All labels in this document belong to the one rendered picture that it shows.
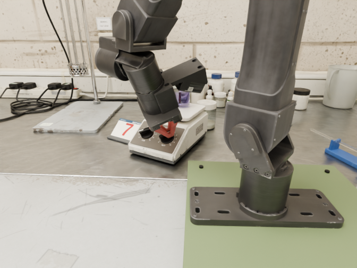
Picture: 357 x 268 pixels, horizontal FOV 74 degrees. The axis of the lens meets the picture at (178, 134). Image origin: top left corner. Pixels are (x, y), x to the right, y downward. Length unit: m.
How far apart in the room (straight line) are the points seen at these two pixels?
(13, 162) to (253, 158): 0.54
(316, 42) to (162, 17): 0.90
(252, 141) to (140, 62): 0.22
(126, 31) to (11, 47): 1.02
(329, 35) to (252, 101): 0.96
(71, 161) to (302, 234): 0.48
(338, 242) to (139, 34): 0.38
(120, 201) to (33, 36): 0.98
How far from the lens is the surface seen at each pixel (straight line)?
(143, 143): 0.57
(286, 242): 0.34
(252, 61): 0.28
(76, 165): 0.59
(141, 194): 0.46
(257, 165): 0.29
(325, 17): 1.21
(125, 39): 0.38
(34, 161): 0.65
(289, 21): 0.27
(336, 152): 0.69
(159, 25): 0.39
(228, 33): 1.10
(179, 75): 0.45
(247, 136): 0.28
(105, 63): 0.46
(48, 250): 0.41
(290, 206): 0.38
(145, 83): 0.41
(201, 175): 0.43
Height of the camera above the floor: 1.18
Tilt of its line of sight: 24 degrees down
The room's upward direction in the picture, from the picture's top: straight up
